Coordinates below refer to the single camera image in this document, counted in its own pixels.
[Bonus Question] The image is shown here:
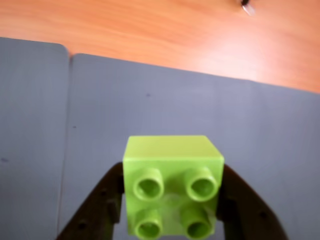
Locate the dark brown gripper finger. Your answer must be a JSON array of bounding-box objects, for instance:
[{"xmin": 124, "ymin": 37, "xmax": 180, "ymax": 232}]
[
  {"xmin": 56, "ymin": 161, "xmax": 125, "ymax": 240},
  {"xmin": 215, "ymin": 164, "xmax": 289, "ymax": 240}
]

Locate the green lego block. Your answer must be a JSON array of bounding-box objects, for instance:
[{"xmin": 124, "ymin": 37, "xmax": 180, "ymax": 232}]
[{"xmin": 122, "ymin": 134, "xmax": 225, "ymax": 239}]

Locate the grey mat with chalk square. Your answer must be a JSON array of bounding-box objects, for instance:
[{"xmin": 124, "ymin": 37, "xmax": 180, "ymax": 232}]
[{"xmin": 59, "ymin": 52, "xmax": 320, "ymax": 240}]

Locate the small black silver object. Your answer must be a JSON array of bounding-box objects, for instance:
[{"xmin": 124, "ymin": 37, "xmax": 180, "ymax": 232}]
[{"xmin": 240, "ymin": 0, "xmax": 256, "ymax": 16}]

